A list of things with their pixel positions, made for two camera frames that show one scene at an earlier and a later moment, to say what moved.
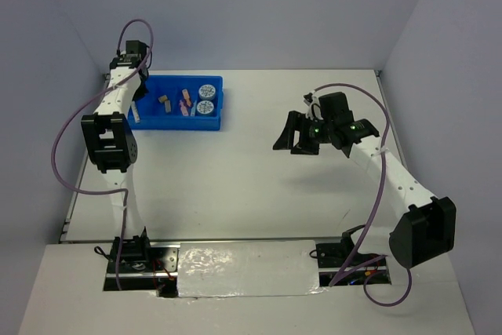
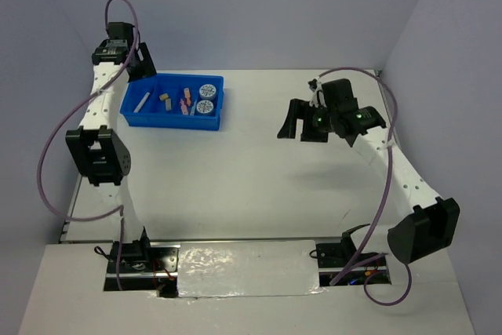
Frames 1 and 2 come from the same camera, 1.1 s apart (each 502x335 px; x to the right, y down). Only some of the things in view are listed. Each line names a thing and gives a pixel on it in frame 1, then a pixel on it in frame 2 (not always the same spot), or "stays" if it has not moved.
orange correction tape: x=185 y=93 stays
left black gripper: x=141 y=92 to x=145 y=67
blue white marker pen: x=136 y=111 to x=141 y=103
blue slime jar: x=205 y=107 stays
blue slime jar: x=207 y=92 stays
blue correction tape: x=193 y=111 stays
